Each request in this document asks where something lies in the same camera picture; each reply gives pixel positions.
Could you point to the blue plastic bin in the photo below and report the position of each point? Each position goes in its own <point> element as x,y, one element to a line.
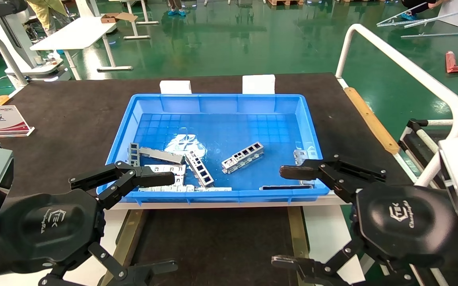
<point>229,119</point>

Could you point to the long wooden strip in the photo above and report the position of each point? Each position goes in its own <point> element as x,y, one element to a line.
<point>370,119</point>

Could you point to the white table frame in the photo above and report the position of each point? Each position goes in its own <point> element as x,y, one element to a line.
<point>136,37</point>

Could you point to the silver slotted metal part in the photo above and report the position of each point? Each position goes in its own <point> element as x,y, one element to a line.
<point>179,181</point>
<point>177,168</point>

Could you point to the person in yellow coat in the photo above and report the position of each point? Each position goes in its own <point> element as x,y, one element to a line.
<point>48,12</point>

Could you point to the person with blue shoe covers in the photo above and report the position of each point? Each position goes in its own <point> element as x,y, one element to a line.
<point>177,12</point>

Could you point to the crouching person in black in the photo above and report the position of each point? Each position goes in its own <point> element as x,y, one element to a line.
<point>416,8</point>

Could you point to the small white foam block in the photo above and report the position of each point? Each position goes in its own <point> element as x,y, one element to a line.
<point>175,87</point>

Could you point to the white table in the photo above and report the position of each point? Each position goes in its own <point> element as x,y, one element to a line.
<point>78,33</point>

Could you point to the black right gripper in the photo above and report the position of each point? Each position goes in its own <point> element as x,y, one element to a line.
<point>404,226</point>

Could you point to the silver metal part square holes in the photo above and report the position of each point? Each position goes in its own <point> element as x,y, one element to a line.
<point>187,155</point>
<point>253,155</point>

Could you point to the silver notched metal part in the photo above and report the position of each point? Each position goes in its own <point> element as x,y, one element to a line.
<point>302,155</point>

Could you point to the long silver metal part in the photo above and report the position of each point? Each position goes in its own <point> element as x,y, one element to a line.
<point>213,189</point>

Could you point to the white machine column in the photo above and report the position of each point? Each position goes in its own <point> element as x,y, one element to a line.
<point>14,35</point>

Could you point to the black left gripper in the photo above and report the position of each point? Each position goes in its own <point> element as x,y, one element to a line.
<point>50,226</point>

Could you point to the open cardboard box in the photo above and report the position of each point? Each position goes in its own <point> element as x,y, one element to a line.
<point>111,18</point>

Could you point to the aluminium rail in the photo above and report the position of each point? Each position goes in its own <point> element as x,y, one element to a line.
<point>443,16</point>
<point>402,14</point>
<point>439,34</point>

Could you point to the white tube railing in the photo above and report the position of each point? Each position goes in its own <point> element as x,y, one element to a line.
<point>392,55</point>

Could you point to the grey ladder-shaped metal part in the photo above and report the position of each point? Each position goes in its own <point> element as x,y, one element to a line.
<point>134,153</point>

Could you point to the grey curved tube railing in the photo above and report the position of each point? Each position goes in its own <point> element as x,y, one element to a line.
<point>2,47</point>

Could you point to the black container with brass edges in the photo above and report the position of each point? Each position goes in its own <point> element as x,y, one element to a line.
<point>213,246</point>

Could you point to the wooden pallet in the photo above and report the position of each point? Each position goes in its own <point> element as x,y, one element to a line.
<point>284,2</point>

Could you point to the black cart with white tube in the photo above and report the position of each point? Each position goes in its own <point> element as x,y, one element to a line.
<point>416,141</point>

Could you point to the black felt table mat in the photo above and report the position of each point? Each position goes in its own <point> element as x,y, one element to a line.
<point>74,119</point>

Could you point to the large white foam block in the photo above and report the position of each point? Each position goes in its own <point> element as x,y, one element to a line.
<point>258,84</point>

